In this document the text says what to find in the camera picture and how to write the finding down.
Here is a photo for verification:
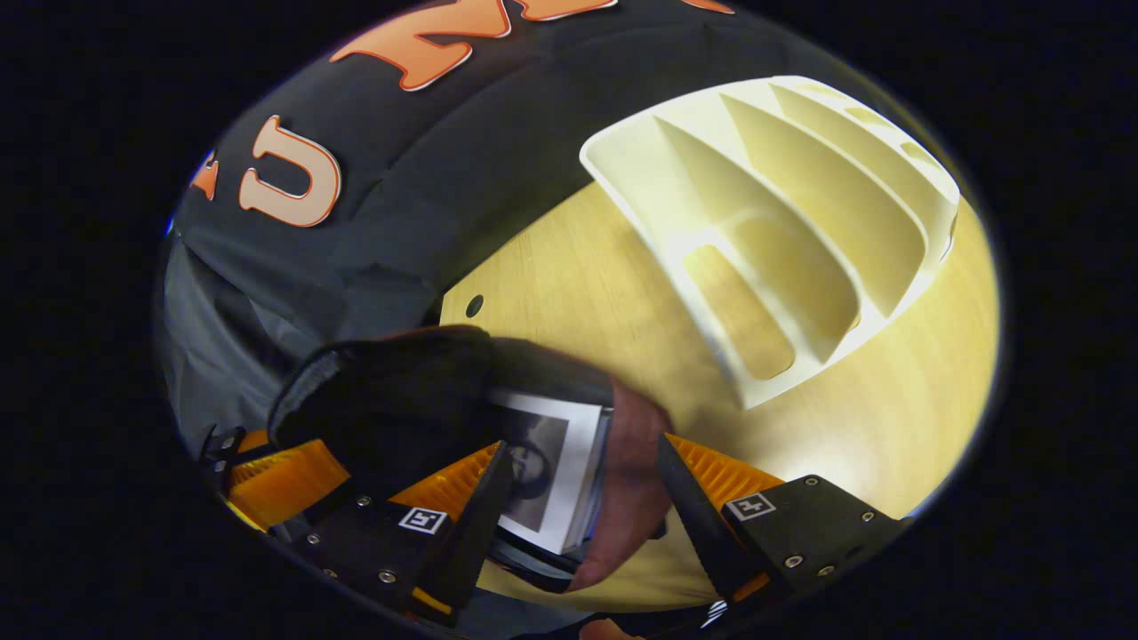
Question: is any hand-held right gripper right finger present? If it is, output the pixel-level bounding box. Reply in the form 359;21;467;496
656;434;910;614

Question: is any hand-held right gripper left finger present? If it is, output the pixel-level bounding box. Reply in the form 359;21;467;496
298;442;516;628

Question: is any grey portrait book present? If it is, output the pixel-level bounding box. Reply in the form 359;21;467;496
485;388;614;556

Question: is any maroon schoolbag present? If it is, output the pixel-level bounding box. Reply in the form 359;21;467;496
267;324;677;595

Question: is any white plastic bookshelf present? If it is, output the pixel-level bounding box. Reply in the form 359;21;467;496
580;76;961;410

